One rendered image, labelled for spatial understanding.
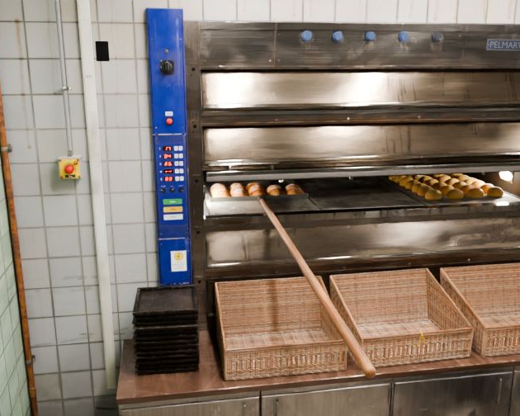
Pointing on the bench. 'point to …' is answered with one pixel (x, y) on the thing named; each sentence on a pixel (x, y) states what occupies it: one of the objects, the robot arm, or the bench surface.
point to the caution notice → (178, 261)
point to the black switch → (167, 67)
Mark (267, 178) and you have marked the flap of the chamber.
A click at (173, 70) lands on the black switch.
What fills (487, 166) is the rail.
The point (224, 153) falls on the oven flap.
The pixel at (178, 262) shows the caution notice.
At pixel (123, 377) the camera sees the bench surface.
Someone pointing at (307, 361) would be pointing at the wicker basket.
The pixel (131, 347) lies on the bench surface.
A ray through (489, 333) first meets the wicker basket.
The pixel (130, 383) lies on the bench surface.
